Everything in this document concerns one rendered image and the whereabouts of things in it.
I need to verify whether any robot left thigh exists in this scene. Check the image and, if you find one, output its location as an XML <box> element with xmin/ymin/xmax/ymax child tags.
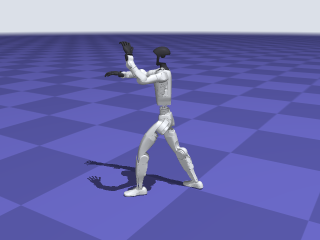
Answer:
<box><xmin>137</xmin><ymin>119</ymin><xmax>169</xmax><ymax>161</ymax></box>

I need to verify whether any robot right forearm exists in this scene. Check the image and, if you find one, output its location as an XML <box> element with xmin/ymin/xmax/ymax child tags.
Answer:
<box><xmin>121</xmin><ymin>71</ymin><xmax>137</xmax><ymax>79</ymax></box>

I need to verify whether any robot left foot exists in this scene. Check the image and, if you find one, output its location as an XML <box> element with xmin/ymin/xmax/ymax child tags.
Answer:
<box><xmin>124</xmin><ymin>186</ymin><xmax>148</xmax><ymax>197</ymax></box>

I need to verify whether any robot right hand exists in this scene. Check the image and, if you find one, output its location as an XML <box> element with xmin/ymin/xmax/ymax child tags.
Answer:
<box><xmin>105</xmin><ymin>71</ymin><xmax>125</xmax><ymax>78</ymax></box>

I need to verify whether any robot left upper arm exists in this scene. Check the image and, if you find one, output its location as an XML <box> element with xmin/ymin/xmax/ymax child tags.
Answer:
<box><xmin>136</xmin><ymin>71</ymin><xmax>169</xmax><ymax>85</ymax></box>

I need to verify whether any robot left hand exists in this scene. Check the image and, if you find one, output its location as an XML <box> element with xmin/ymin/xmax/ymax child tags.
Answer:
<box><xmin>119</xmin><ymin>41</ymin><xmax>134</xmax><ymax>61</ymax></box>

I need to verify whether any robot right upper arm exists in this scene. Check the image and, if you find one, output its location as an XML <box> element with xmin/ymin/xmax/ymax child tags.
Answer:
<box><xmin>140</xmin><ymin>68</ymin><xmax>160</xmax><ymax>78</ymax></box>

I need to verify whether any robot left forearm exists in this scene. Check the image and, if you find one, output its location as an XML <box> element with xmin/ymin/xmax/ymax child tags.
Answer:
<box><xmin>126</xmin><ymin>55</ymin><xmax>147</xmax><ymax>82</ymax></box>

